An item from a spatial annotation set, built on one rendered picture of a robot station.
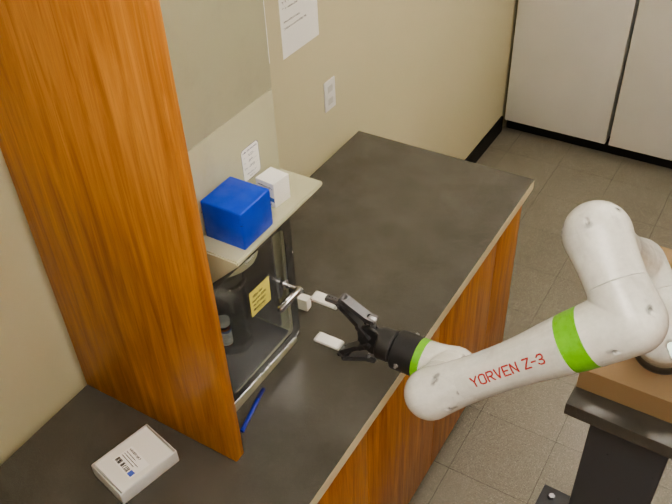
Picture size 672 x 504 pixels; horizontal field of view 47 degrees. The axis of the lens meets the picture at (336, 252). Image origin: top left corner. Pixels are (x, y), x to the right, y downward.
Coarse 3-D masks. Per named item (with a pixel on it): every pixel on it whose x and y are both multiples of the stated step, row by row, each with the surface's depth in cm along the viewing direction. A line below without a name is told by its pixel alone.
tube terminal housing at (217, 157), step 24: (264, 96) 163; (240, 120) 158; (264, 120) 166; (216, 144) 153; (240, 144) 161; (264, 144) 168; (192, 168) 149; (216, 168) 156; (240, 168) 163; (264, 168) 172
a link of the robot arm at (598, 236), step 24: (576, 216) 138; (600, 216) 136; (624, 216) 137; (576, 240) 137; (600, 240) 135; (624, 240) 134; (648, 240) 170; (576, 264) 138; (600, 264) 134; (624, 264) 133; (648, 264) 161
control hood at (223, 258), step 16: (304, 176) 174; (304, 192) 169; (272, 208) 165; (288, 208) 165; (272, 224) 161; (208, 240) 158; (256, 240) 157; (208, 256) 155; (224, 256) 154; (240, 256) 153; (224, 272) 156
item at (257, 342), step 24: (288, 240) 187; (240, 264) 172; (264, 264) 181; (288, 264) 191; (216, 288) 167; (240, 288) 176; (240, 312) 179; (264, 312) 189; (288, 312) 199; (240, 336) 183; (264, 336) 193; (288, 336) 204; (240, 360) 186; (264, 360) 197; (240, 384) 190
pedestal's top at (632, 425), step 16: (576, 400) 194; (592, 400) 194; (608, 400) 194; (576, 416) 194; (592, 416) 191; (608, 416) 190; (624, 416) 190; (640, 416) 190; (624, 432) 188; (640, 432) 186; (656, 432) 186; (656, 448) 185
